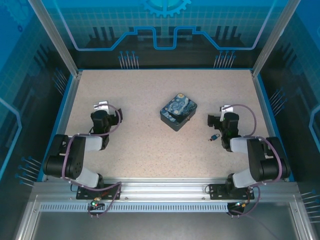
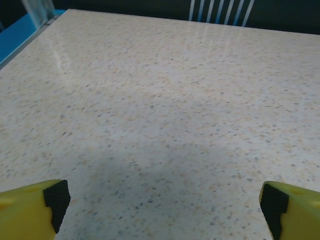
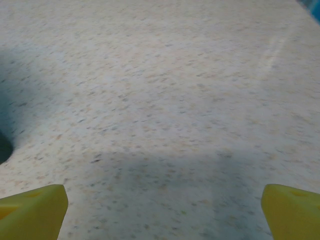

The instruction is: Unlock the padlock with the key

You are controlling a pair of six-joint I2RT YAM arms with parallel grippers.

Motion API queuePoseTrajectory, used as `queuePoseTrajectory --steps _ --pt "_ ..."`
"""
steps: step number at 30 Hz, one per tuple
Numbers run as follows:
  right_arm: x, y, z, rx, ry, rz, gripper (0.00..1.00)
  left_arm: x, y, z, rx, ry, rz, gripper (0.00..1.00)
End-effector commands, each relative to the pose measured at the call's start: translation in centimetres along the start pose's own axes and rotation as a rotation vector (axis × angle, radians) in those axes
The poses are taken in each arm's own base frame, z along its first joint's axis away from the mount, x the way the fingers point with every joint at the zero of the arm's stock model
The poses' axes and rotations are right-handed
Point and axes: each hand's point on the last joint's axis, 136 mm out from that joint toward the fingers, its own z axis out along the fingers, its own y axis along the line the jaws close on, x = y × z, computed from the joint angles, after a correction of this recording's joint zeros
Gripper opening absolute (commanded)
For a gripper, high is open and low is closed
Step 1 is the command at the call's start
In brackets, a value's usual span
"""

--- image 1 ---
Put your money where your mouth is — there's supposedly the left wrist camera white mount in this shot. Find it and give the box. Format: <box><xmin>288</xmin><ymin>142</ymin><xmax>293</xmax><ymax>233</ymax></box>
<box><xmin>92</xmin><ymin>101</ymin><xmax>110</xmax><ymax>115</ymax></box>

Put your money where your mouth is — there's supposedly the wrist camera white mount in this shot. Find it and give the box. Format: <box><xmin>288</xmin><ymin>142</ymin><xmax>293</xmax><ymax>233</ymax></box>
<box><xmin>92</xmin><ymin>101</ymin><xmax>110</xmax><ymax>115</ymax></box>
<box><xmin>219</xmin><ymin>104</ymin><xmax>235</xmax><ymax>121</ymax></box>

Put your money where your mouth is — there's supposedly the starry night print tin box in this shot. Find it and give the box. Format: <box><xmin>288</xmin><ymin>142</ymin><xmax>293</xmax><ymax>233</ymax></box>
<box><xmin>159</xmin><ymin>92</ymin><xmax>198</xmax><ymax>131</ymax></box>

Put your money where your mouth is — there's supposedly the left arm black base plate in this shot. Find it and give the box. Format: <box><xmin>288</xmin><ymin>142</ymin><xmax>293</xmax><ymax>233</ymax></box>
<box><xmin>76</xmin><ymin>183</ymin><xmax>123</xmax><ymax>200</ymax></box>

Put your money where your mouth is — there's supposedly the slotted grey cable duct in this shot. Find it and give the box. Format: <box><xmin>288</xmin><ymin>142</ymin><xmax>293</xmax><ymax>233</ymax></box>
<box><xmin>39</xmin><ymin>202</ymin><xmax>233</xmax><ymax>212</ymax></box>

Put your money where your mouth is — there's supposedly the aluminium frame post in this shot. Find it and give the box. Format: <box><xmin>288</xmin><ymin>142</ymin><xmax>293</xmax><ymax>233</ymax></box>
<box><xmin>251</xmin><ymin>0</ymin><xmax>302</xmax><ymax>77</ymax></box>
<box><xmin>27</xmin><ymin>0</ymin><xmax>83</xmax><ymax>77</ymax></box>

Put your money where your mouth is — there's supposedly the left connector with green light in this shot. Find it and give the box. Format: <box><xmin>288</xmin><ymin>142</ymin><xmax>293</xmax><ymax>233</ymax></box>
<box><xmin>90</xmin><ymin>197</ymin><xmax>105</xmax><ymax>210</ymax></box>

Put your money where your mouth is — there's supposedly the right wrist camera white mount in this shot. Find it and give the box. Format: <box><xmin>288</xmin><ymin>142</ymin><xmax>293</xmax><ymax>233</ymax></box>
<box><xmin>219</xmin><ymin>104</ymin><xmax>235</xmax><ymax>121</ymax></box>

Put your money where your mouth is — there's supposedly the left aluminium frame post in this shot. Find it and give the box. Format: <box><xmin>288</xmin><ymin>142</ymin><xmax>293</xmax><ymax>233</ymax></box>
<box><xmin>27</xmin><ymin>0</ymin><xmax>83</xmax><ymax>77</ymax></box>

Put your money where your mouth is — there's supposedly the right aluminium frame post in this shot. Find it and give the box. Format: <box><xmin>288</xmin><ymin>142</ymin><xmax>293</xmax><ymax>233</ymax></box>
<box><xmin>251</xmin><ymin>0</ymin><xmax>302</xmax><ymax>77</ymax></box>

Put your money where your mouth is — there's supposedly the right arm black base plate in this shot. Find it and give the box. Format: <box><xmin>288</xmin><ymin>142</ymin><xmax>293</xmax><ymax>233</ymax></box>
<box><xmin>208</xmin><ymin>183</ymin><xmax>256</xmax><ymax>200</ymax></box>

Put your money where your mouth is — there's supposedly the aluminium mounting rail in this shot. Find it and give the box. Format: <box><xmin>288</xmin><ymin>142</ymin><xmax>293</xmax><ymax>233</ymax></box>
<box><xmin>32</xmin><ymin>177</ymin><xmax>298</xmax><ymax>201</ymax></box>

